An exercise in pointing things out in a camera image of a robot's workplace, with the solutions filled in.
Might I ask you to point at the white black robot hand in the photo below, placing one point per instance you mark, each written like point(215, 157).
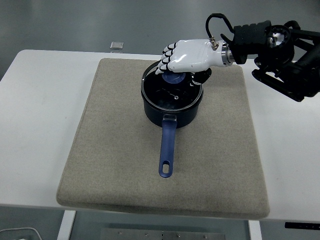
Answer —
point(192, 55)

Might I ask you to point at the beige fabric mat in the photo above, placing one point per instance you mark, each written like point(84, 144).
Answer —
point(112, 150)

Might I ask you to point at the small silver square floor plate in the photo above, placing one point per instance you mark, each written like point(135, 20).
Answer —
point(117, 45)

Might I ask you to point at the black table control panel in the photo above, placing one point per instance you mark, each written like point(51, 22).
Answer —
point(302, 225)

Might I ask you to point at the glass pot lid blue knob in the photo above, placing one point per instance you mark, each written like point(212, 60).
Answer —
point(175, 78)

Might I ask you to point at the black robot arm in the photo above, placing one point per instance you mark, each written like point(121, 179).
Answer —
point(250, 32)

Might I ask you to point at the white table leg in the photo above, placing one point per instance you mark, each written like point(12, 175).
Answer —
point(66, 227)
point(255, 231)

